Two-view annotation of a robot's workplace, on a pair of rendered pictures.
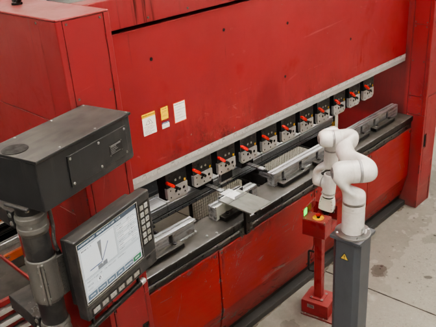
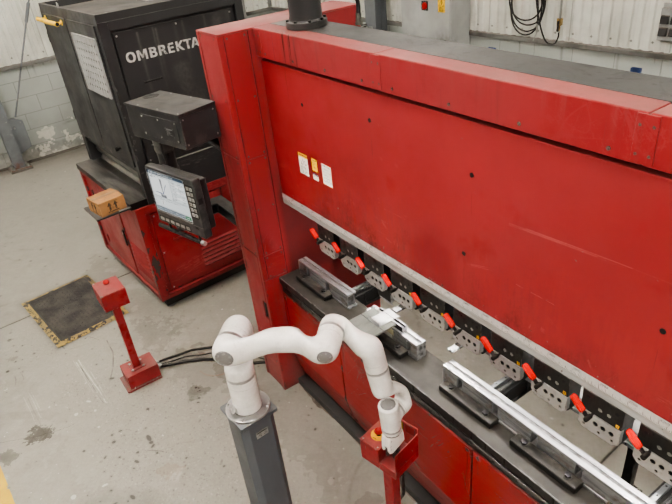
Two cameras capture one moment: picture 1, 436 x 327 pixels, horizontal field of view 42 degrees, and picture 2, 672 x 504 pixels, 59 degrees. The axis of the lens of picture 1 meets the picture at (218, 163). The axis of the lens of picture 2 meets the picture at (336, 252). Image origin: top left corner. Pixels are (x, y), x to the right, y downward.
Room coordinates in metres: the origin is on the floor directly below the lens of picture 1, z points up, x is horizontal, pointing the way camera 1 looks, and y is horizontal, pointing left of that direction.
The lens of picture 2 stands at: (3.40, -2.40, 2.83)
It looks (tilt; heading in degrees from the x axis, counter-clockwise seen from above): 31 degrees down; 102
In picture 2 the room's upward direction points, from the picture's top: 6 degrees counter-clockwise
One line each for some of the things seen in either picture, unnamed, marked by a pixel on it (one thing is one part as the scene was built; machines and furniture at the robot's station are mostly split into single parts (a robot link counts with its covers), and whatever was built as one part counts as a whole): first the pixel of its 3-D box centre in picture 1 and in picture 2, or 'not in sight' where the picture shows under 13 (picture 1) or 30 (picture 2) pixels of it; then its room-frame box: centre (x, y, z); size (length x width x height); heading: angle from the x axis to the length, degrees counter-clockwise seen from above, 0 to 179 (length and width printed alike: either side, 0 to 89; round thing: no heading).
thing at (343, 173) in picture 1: (348, 182); (237, 346); (2.59, -0.66, 1.30); 0.19 x 0.12 x 0.24; 90
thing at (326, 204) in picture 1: (327, 202); (393, 437); (3.19, -0.69, 0.85); 0.10 x 0.07 x 0.11; 55
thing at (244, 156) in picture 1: (244, 146); (408, 286); (3.25, -0.17, 1.26); 0.15 x 0.09 x 0.17; 134
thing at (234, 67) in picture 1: (289, 53); (492, 231); (3.58, -0.51, 1.74); 3.00 x 0.08 x 0.80; 134
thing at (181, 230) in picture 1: (161, 242); (326, 281); (2.75, 0.35, 0.92); 0.50 x 0.06 x 0.10; 134
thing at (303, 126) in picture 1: (302, 118); (512, 352); (3.66, -0.60, 1.26); 0.15 x 0.09 x 0.17; 134
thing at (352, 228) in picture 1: (353, 217); (244, 391); (2.59, -0.70, 1.09); 0.19 x 0.19 x 0.18
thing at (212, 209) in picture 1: (233, 200); (394, 331); (3.17, -0.08, 0.92); 0.39 x 0.06 x 0.10; 134
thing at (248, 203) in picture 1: (244, 201); (363, 327); (3.02, -0.14, 1.00); 0.26 x 0.18 x 0.01; 44
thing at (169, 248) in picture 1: (161, 254); (313, 286); (2.67, 0.35, 0.89); 0.30 x 0.05 x 0.03; 134
